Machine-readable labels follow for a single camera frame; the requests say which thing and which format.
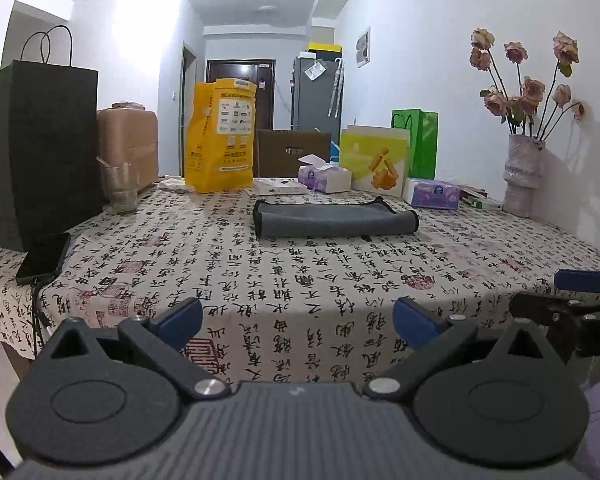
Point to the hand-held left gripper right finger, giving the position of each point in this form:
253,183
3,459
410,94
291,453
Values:
416,322

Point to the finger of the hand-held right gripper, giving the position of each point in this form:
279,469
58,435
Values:
582,281
545,310

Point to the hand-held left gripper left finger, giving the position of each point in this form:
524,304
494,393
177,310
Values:
180,320

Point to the grey cloth pouch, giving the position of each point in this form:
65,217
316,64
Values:
335,221

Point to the calligraphy printed tablecloth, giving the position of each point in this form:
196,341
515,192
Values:
290,280

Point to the white ribbed vase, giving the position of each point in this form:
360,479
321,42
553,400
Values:
522,175

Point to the white green small box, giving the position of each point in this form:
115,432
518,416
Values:
482,203

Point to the purple tissue pack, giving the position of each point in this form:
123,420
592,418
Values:
434,195

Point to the white crumpled paper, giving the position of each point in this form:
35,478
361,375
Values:
172,183

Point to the red flat box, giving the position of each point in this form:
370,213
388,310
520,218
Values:
472,192

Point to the clear drinking glass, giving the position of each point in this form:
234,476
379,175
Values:
117,187

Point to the black smartphone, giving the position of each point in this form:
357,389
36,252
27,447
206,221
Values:
45,258

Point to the white flat box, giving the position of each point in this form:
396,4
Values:
277,187

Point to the yellow-green gift bag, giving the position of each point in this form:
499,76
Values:
375,160

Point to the purple tissue box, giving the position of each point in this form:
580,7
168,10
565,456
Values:
325,176

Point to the green gift bag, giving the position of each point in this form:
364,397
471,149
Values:
422,142

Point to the brown suitcase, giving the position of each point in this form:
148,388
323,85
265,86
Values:
129,145

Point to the yellow printed bag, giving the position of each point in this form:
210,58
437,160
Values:
222,135

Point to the brown cardboard box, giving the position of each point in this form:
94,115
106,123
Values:
292,152

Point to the pink dried roses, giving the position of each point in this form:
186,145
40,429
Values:
530,85

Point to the black paper bag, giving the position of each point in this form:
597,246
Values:
40,155

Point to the dark wooden door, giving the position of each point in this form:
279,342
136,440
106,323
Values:
240,95

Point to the white folded umbrella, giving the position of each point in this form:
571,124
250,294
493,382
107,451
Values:
335,87

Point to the grey refrigerator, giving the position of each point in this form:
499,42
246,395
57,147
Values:
316,92

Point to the yellow box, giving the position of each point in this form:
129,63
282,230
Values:
322,50

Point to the round ceiling lamp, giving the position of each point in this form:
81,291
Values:
265,8

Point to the framed wall picture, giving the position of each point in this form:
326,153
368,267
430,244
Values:
362,47

